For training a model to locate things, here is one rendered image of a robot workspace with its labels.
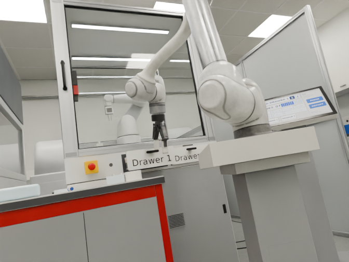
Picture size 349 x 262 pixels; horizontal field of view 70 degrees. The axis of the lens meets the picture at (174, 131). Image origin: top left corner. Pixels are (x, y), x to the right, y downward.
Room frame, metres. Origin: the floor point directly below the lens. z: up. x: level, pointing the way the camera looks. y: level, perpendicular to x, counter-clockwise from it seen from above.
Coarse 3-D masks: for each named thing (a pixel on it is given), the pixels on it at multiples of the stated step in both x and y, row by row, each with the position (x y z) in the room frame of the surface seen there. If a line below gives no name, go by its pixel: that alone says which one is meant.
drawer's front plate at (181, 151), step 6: (204, 144) 1.76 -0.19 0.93; (174, 150) 1.67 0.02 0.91; (180, 150) 1.68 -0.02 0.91; (186, 150) 1.70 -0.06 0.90; (192, 150) 1.72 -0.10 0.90; (198, 150) 1.74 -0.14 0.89; (180, 156) 1.68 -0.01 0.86; (186, 156) 1.70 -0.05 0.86; (192, 156) 1.72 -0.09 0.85; (180, 162) 1.68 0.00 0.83; (186, 162) 1.70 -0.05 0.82
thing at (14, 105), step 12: (0, 48) 1.50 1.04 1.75; (0, 60) 1.49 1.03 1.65; (0, 72) 1.47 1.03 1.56; (12, 72) 1.84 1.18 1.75; (0, 84) 1.46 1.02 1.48; (12, 84) 1.82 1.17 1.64; (0, 96) 1.47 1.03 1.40; (12, 96) 1.79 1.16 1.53; (12, 108) 1.77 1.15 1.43; (12, 120) 1.81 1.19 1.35; (24, 156) 2.14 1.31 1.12; (0, 168) 1.38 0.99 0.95; (24, 168) 2.12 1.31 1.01; (0, 180) 1.37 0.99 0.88; (12, 180) 1.66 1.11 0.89; (24, 180) 2.08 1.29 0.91
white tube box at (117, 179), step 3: (123, 174) 1.22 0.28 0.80; (108, 177) 1.21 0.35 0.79; (111, 177) 1.21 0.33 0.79; (114, 177) 1.21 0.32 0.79; (117, 177) 1.22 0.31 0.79; (120, 177) 1.22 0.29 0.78; (123, 177) 1.22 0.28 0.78; (108, 180) 1.21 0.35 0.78; (111, 180) 1.21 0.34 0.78; (114, 180) 1.21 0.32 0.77; (117, 180) 1.22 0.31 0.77; (120, 180) 1.22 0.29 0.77; (123, 180) 1.22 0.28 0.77; (108, 183) 1.21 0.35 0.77; (111, 183) 1.21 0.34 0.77; (114, 183) 1.21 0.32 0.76
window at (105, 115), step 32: (96, 32) 1.54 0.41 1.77; (128, 32) 1.63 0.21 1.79; (160, 32) 1.72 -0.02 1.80; (96, 64) 1.53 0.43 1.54; (128, 64) 1.61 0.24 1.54; (96, 96) 1.52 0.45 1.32; (192, 96) 1.79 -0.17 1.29; (96, 128) 1.51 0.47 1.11; (128, 128) 1.59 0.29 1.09; (192, 128) 1.77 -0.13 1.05
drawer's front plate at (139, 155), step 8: (128, 152) 1.41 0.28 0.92; (136, 152) 1.43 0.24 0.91; (144, 152) 1.45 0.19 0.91; (160, 152) 1.49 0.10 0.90; (168, 152) 1.50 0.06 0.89; (128, 160) 1.41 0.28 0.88; (152, 160) 1.46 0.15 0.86; (160, 160) 1.48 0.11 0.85; (168, 160) 1.50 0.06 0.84; (128, 168) 1.41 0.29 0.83; (136, 168) 1.42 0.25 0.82
